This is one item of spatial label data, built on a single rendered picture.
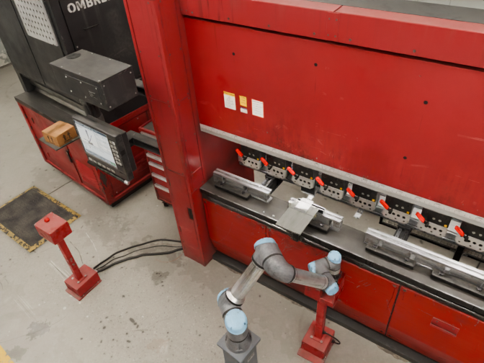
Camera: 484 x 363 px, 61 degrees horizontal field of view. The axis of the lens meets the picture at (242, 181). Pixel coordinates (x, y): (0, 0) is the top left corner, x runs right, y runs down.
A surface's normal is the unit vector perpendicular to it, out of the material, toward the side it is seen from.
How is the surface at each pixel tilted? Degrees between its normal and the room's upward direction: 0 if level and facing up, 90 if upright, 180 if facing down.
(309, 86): 90
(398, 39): 90
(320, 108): 90
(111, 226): 0
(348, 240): 0
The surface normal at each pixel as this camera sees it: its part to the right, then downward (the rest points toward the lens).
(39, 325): -0.07, -0.76
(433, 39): -0.56, 0.56
